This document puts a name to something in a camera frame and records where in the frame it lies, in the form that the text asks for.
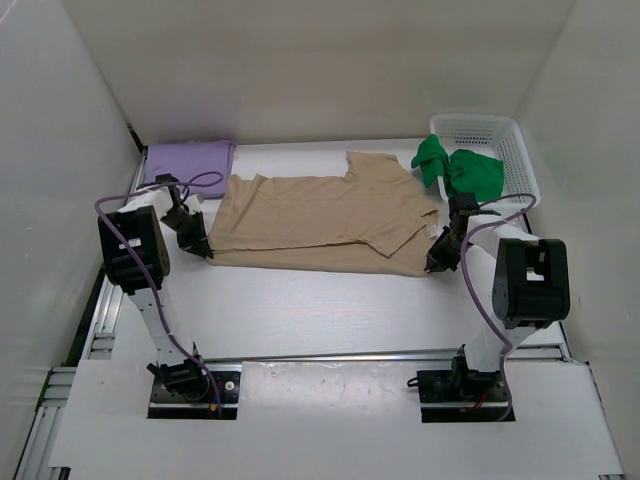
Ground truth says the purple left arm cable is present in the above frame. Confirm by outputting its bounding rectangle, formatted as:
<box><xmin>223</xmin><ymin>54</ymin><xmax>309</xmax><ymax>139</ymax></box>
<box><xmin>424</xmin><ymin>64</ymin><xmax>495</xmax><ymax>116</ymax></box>
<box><xmin>94</xmin><ymin>171</ymin><xmax>226</xmax><ymax>416</ymax></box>

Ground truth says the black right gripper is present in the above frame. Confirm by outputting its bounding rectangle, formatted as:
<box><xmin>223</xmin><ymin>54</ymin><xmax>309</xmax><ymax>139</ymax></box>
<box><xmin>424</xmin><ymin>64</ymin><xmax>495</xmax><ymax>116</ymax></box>
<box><xmin>426</xmin><ymin>225</ymin><xmax>473</xmax><ymax>273</ymax></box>

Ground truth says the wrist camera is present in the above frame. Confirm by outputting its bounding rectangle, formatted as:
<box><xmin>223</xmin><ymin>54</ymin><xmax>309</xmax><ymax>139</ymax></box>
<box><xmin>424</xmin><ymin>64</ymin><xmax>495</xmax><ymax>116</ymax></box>
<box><xmin>448</xmin><ymin>193</ymin><xmax>500</xmax><ymax>220</ymax></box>
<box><xmin>151</xmin><ymin>174</ymin><xmax>182</xmax><ymax>193</ymax></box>

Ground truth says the white plastic basket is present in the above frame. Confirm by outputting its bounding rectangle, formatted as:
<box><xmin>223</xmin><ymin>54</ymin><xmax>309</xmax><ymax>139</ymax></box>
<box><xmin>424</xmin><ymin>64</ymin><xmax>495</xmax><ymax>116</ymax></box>
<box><xmin>430</xmin><ymin>113</ymin><xmax>541</xmax><ymax>206</ymax></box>

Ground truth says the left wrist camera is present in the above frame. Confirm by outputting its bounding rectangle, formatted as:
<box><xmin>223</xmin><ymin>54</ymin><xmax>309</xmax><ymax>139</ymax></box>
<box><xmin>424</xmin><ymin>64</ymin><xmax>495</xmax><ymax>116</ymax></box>
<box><xmin>151</xmin><ymin>174</ymin><xmax>182</xmax><ymax>193</ymax></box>

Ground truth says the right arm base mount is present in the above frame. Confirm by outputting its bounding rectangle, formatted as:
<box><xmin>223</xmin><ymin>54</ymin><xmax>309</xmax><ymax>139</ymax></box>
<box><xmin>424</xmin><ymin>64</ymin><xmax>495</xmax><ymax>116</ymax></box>
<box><xmin>407</xmin><ymin>366</ymin><xmax>516</xmax><ymax>424</ymax></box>

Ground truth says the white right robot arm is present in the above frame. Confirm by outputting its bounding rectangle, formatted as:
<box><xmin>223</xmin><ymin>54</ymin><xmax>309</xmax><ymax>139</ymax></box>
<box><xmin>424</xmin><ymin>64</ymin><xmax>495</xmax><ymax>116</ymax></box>
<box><xmin>417</xmin><ymin>193</ymin><xmax>570</xmax><ymax>403</ymax></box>

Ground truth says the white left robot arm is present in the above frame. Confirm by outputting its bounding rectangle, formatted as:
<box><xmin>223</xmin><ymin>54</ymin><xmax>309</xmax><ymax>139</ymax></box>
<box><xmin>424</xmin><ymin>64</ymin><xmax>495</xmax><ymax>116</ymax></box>
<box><xmin>94</xmin><ymin>171</ymin><xmax>223</xmax><ymax>412</ymax></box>

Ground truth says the beige t-shirt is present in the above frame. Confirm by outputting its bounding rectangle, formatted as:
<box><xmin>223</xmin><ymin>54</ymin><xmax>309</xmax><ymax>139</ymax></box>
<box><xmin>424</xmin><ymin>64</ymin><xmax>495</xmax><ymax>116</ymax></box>
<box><xmin>209</xmin><ymin>151</ymin><xmax>439</xmax><ymax>277</ymax></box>

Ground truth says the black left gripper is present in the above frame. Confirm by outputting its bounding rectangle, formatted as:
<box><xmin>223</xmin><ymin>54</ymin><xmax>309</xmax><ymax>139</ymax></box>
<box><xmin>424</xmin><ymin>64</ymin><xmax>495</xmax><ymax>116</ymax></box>
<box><xmin>161</xmin><ymin>208</ymin><xmax>214</xmax><ymax>260</ymax></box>

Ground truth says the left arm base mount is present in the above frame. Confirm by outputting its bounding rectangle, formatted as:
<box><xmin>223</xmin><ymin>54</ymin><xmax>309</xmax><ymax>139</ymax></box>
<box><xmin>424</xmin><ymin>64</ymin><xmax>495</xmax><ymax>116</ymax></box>
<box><xmin>147</xmin><ymin>361</ymin><xmax>242</xmax><ymax>420</ymax></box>

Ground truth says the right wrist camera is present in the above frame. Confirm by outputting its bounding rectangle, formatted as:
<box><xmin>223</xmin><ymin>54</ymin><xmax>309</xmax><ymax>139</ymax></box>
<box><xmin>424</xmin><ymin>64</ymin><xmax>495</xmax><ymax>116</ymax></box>
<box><xmin>448</xmin><ymin>193</ymin><xmax>500</xmax><ymax>220</ymax></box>

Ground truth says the green t-shirt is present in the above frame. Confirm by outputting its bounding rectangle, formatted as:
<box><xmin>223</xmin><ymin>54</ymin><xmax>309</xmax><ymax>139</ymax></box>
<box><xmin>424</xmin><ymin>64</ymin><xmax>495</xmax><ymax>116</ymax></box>
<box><xmin>411</xmin><ymin>134</ymin><xmax>505</xmax><ymax>202</ymax></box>

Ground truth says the purple t-shirt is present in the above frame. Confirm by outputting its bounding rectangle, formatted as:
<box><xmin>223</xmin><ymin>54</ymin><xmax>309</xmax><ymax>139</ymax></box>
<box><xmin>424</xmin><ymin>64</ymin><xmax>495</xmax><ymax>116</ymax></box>
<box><xmin>144</xmin><ymin>140</ymin><xmax>236</xmax><ymax>199</ymax></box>

